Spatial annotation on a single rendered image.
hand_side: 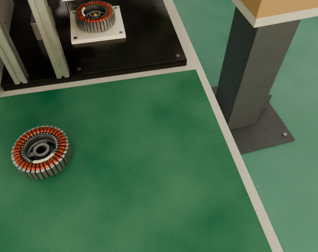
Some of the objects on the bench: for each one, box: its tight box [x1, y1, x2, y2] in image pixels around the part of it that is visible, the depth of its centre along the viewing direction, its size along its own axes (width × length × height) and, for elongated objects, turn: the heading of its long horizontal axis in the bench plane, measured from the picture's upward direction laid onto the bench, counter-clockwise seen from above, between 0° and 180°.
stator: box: [74, 1, 116, 32], centre depth 83 cm, size 11×11×4 cm
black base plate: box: [0, 0, 187, 92], centre depth 93 cm, size 47×64×2 cm
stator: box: [11, 126, 72, 180], centre depth 59 cm, size 11×11×4 cm
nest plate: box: [70, 6, 126, 45], centre depth 85 cm, size 15×15×1 cm
